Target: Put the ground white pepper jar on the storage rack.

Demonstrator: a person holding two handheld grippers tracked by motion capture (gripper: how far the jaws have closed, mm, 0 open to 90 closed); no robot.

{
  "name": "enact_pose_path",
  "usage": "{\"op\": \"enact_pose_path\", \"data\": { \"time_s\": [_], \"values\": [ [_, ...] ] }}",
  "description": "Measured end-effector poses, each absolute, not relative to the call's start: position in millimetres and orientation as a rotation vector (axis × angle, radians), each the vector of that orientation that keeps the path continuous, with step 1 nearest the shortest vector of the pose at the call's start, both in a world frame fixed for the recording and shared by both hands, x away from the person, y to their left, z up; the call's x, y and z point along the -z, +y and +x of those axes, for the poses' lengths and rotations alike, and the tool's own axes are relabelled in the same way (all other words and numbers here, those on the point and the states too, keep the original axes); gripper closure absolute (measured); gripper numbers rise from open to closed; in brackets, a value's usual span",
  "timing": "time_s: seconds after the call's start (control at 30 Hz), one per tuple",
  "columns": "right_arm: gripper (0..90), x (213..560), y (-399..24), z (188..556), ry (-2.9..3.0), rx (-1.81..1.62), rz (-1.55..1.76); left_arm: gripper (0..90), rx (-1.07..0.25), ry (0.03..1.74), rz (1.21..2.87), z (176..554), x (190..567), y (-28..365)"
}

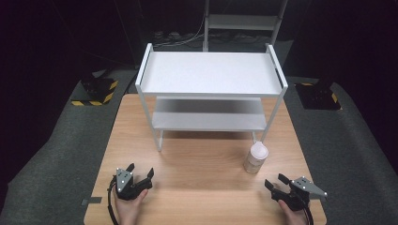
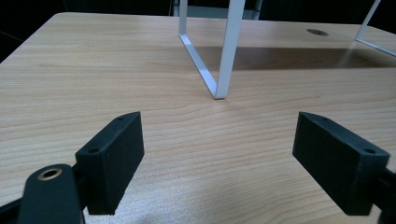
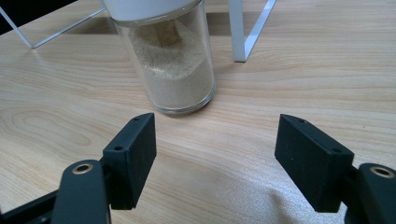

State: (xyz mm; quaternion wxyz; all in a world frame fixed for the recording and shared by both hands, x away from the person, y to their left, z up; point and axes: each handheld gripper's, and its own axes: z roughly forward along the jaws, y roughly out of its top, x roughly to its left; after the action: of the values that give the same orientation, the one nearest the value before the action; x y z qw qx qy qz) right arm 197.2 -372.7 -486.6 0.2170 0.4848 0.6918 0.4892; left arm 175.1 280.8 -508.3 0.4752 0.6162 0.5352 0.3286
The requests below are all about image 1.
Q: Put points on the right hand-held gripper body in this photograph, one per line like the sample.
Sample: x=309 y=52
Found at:
x=297 y=192

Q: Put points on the white metal stand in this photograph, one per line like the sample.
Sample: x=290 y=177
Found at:
x=242 y=23

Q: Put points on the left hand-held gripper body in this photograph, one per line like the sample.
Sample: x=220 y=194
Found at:
x=129 y=187

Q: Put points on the white plastic bottle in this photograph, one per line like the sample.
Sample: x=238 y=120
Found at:
x=256 y=157

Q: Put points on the person's left hand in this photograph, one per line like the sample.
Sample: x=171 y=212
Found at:
x=129 y=208

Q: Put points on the white two-tier metal shelf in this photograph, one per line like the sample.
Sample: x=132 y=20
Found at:
x=210 y=90

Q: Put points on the grey tape strip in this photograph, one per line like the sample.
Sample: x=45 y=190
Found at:
x=91 y=201

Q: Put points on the person's right hand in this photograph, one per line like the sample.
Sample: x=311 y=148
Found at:
x=293 y=215

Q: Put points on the black yellow striped base plate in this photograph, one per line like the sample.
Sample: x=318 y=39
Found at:
x=95 y=91
x=317 y=95

